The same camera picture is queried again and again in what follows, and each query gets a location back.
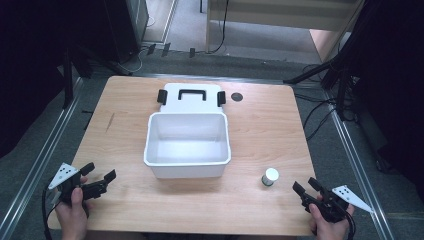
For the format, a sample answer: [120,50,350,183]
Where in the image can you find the person's left hand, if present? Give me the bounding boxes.
[54,178,92,234]

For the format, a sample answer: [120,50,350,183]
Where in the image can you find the person's right hand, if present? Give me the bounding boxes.
[308,203,356,236]

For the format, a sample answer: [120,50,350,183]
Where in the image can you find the dark equipment cabinet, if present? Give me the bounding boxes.
[102,0,150,64]

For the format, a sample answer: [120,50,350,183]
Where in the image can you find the black hanging cable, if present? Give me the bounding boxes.
[211,0,231,54]

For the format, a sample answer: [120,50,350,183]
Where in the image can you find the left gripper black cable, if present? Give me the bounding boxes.
[41,185,63,240]

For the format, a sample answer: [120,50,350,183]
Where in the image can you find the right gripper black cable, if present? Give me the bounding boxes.
[345,212,357,240]

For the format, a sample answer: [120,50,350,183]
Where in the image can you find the white plastic storage box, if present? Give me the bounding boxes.
[143,82,232,179]

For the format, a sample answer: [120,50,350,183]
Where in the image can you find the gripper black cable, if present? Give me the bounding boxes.
[41,185,63,240]
[345,212,357,240]

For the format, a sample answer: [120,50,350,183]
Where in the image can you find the metal floor rail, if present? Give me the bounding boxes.
[0,76,84,240]
[322,89,397,240]

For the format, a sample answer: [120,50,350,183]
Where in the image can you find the black curtain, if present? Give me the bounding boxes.
[0,0,116,159]
[336,0,424,201]

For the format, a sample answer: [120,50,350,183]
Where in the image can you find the black metal stand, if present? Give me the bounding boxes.
[62,49,75,110]

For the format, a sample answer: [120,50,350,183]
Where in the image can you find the white floor cable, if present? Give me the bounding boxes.
[118,46,149,75]

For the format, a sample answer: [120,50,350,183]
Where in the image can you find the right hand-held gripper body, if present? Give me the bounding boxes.
[301,185,374,224]

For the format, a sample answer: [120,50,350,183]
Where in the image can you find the black tripod stand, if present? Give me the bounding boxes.
[283,49,359,122]

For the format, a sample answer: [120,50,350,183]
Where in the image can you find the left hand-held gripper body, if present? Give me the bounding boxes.
[48,162,108,205]

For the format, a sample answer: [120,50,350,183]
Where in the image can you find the small white-capped jar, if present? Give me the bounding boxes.
[261,167,280,187]

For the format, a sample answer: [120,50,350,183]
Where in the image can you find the black floor cables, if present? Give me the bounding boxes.
[294,92,338,142]

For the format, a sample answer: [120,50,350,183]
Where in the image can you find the light wooden cabinet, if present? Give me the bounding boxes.
[205,0,365,63]

